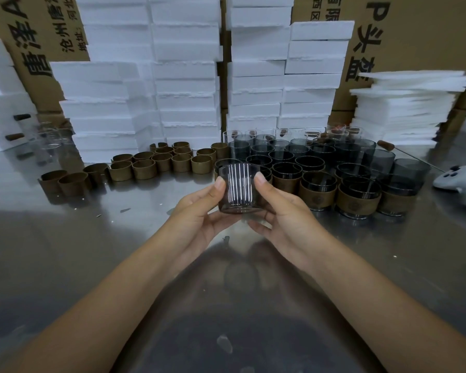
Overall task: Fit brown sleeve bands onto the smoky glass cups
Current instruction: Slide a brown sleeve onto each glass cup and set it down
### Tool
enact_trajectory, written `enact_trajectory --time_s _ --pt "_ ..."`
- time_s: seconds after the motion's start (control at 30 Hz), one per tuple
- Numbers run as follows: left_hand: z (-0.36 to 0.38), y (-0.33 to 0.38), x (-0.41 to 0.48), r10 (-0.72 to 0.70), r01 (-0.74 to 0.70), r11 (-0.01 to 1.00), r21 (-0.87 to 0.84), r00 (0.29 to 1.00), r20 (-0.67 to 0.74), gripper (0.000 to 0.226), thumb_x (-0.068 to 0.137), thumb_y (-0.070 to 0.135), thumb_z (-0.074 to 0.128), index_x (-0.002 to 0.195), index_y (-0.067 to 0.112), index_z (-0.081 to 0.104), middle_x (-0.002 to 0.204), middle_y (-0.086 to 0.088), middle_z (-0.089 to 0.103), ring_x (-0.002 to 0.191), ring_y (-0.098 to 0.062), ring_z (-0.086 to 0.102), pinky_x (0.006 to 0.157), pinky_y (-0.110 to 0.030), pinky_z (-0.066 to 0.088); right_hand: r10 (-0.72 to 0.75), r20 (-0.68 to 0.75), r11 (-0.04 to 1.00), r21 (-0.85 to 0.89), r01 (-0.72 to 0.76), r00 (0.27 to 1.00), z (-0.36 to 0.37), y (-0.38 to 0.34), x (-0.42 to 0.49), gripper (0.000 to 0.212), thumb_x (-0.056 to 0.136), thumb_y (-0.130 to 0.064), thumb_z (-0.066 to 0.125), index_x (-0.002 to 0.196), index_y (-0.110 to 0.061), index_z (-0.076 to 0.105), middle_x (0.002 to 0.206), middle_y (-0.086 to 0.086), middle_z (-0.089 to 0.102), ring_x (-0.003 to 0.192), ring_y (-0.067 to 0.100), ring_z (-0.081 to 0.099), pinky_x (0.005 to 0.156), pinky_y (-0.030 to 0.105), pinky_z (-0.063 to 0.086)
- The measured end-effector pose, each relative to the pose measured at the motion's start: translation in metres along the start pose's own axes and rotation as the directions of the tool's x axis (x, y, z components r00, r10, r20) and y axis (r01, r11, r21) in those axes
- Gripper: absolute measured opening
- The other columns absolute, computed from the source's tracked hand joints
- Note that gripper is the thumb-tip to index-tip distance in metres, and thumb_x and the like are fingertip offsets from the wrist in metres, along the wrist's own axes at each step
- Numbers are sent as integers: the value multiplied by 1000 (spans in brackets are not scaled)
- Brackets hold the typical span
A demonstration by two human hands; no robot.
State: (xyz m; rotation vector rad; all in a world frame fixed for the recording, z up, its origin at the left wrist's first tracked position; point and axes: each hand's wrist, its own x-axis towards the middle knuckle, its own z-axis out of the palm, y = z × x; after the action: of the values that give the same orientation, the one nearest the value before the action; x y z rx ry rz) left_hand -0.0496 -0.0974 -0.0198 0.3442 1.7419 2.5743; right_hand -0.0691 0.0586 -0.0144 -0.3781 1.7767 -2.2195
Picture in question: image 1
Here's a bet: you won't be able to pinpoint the person's left hand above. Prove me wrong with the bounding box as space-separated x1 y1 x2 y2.
159 176 243 268

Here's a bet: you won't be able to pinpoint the person's right hand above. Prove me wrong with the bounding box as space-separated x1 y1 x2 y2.
248 171 334 275

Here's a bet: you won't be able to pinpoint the group of brown sleeve rings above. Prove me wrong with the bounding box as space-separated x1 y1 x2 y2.
38 141 230 197

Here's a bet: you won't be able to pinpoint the cluster of transparent plastic cups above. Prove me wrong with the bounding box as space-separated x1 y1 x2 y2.
223 126 432 187

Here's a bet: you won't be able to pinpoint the bunch of clear plastic cups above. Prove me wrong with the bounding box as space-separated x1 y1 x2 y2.
29 122 75 150

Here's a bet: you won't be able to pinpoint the person's left forearm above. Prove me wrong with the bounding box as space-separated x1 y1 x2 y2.
0 236 187 373

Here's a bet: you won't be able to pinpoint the person's right forearm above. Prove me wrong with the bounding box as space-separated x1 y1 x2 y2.
310 240 466 373

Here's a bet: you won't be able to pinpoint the tall stack white foam blocks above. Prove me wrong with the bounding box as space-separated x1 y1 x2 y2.
49 0 223 164

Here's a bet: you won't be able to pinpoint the stepped stack white foam blocks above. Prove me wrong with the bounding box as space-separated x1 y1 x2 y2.
226 0 355 132

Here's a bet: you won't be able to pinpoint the stack of thin foam sheets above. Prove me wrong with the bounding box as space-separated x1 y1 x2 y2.
349 70 466 146

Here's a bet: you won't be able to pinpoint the white game controller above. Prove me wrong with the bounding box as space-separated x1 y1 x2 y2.
433 165 466 215

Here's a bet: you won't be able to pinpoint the large printed cardboard box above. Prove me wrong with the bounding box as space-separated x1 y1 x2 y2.
291 0 466 111

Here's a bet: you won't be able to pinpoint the brown-handled metal rod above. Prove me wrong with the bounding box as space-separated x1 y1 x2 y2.
377 140 445 171

